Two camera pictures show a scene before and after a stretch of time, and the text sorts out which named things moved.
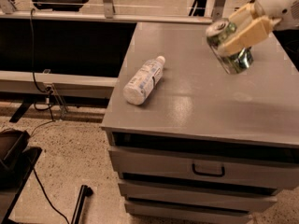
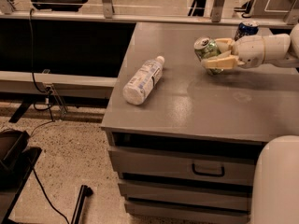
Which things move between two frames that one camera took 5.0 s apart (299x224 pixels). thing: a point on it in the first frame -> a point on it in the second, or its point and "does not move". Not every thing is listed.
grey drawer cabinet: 208,147 does not move
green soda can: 235,63 -> 206,48
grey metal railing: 7,10 does not move
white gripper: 277,4 -> 249,51
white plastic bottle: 144,81 does not move
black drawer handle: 208,175 does not move
